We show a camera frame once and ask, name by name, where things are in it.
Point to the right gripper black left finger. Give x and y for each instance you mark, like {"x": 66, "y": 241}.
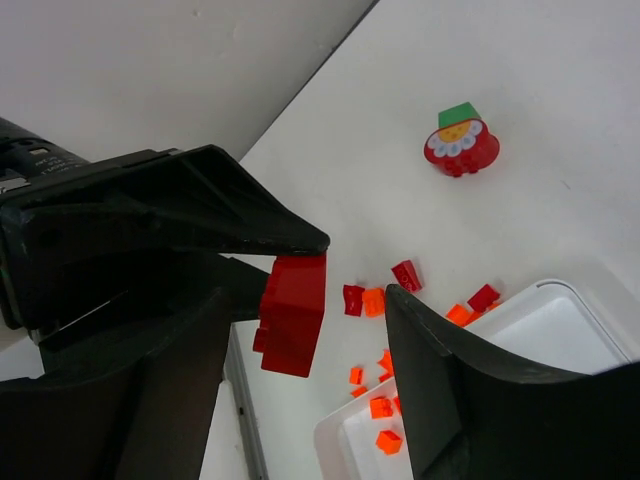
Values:
{"x": 139, "y": 406}

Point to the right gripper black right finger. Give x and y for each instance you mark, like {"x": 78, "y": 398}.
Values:
{"x": 472, "y": 410}

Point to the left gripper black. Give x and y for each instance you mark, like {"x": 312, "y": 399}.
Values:
{"x": 75, "y": 234}

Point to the dark red long lego brick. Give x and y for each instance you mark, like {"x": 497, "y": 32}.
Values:
{"x": 291, "y": 313}

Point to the red round flower lego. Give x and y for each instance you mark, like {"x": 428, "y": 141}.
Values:
{"x": 462, "y": 148}

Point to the green lego brick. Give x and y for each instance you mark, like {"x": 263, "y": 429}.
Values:
{"x": 456, "y": 114}

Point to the orange small lego in tray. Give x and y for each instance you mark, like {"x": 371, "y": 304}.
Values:
{"x": 389, "y": 442}

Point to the white three-compartment tray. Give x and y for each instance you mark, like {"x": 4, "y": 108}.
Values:
{"x": 548, "y": 322}

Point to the red lego slope brick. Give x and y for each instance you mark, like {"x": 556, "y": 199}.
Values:
{"x": 407, "y": 276}

